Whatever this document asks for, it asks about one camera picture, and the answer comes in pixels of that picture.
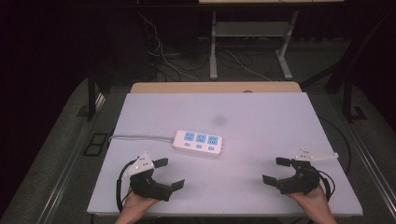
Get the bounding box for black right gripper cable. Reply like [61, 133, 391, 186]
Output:
[317, 169, 336, 203]

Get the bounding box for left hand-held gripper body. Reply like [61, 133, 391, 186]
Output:
[124, 151, 174, 203]

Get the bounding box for black floor cable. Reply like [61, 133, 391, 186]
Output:
[317, 115, 353, 175]

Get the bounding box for black metal stand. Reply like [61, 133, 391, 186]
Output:
[341, 74, 368, 123]
[77, 66, 98, 122]

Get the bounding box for white power strip blue sockets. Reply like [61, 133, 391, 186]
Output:
[171, 129, 225, 159]

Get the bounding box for white floor cable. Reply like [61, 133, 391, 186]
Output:
[138, 12, 202, 82]

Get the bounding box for grey power strip cable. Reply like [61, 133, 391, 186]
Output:
[107, 133, 176, 147]

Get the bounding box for person's right hand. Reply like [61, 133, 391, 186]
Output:
[285, 184, 332, 219]

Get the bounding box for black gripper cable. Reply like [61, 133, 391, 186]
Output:
[116, 159, 138, 213]
[317, 169, 336, 203]

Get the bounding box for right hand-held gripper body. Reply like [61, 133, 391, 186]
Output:
[275, 147, 340, 196]

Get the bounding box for aluminium floor rail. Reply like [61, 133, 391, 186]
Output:
[36, 92, 106, 224]
[342, 118, 396, 216]

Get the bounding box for white work board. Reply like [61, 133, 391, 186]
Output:
[87, 91, 364, 217]

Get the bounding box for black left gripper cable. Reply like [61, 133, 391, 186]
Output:
[116, 159, 138, 213]

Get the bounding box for grey metal desk frame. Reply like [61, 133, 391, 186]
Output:
[208, 9, 299, 81]

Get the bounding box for wooden table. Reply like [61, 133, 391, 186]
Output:
[130, 81, 303, 94]

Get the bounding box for person's left hand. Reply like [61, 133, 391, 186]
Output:
[121, 189, 161, 219]

